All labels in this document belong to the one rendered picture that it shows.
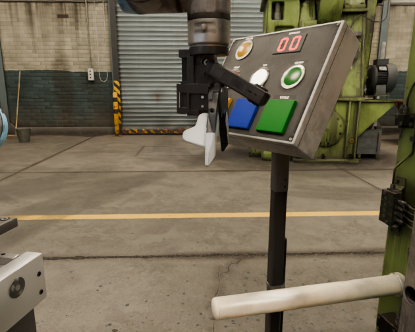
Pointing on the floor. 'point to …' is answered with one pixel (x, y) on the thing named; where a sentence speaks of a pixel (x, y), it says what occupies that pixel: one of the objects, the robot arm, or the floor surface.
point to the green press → (369, 110)
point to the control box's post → (276, 230)
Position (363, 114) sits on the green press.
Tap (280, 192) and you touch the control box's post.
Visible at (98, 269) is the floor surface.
